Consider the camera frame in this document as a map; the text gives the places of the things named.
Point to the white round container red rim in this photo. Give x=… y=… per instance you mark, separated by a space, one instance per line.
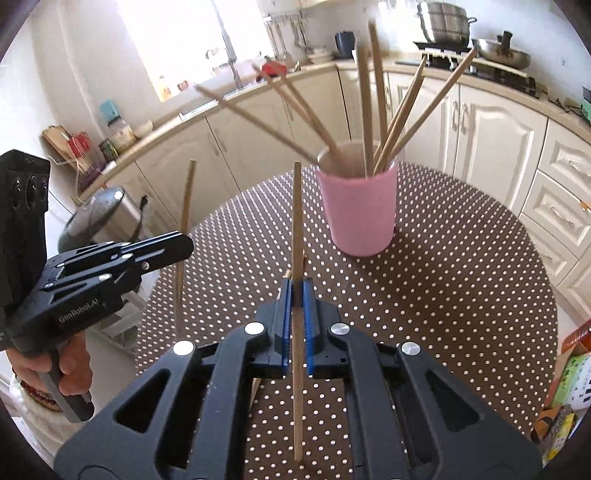
x=32 y=410

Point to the wooden cutting board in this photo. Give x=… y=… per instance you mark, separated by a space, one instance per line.
x=53 y=138

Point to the beige kitchen countertop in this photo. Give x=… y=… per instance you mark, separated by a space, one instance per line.
x=554 y=110

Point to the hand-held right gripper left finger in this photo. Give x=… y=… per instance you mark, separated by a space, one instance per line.
x=285 y=332

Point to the wall utensil rail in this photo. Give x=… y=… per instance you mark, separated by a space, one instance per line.
x=286 y=17

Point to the bunch of chopsticks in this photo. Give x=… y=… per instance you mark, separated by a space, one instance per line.
x=365 y=110

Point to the black gas stove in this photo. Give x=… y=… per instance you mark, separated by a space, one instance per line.
x=489 y=74

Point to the red utensil holder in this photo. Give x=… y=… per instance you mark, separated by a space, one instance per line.
x=79 y=145

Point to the green white carton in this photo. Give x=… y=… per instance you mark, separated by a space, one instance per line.
x=572 y=381

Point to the hanging steel ladle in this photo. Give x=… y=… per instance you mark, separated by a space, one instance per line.
x=277 y=37

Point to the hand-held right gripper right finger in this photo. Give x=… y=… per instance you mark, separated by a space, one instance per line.
x=310 y=332

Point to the red plastic basin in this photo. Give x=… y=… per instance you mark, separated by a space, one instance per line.
x=272 y=68

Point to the steel kitchen sink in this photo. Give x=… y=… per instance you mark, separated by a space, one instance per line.
x=203 y=105

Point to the pink cylindrical cup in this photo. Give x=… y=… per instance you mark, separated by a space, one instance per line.
x=360 y=212

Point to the small dark jar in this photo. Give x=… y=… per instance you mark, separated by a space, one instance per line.
x=108 y=150

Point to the small orange jar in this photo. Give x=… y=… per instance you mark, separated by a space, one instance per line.
x=183 y=86

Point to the light blue box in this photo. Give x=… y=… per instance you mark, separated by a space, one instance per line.
x=108 y=112

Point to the dark electric kettle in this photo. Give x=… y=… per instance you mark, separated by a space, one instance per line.
x=345 y=45

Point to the orange bottle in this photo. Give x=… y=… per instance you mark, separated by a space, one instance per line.
x=162 y=87

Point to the cream lower kitchen cabinets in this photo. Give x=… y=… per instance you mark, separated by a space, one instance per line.
x=494 y=134

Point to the grey waste bin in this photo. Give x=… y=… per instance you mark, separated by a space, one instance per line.
x=99 y=212

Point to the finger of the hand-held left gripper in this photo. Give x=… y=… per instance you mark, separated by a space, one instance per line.
x=115 y=249
x=171 y=249

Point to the steel steamer pot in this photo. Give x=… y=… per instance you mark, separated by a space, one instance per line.
x=445 y=23

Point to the small white bowl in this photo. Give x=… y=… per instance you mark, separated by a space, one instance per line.
x=144 y=128

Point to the white plastic chair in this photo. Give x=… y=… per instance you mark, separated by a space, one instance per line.
x=138 y=295

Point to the large jar white lid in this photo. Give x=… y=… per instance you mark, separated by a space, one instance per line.
x=123 y=134

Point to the kitchen window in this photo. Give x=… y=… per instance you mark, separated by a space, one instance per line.
x=184 y=41

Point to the person's left hand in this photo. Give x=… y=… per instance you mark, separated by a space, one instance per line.
x=71 y=364

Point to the wooden trivet board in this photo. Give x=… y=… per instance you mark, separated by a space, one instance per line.
x=521 y=70

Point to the steel wok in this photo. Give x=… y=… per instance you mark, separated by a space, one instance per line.
x=503 y=55

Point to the steel kitchen faucet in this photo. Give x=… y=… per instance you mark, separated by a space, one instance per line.
x=231 y=60

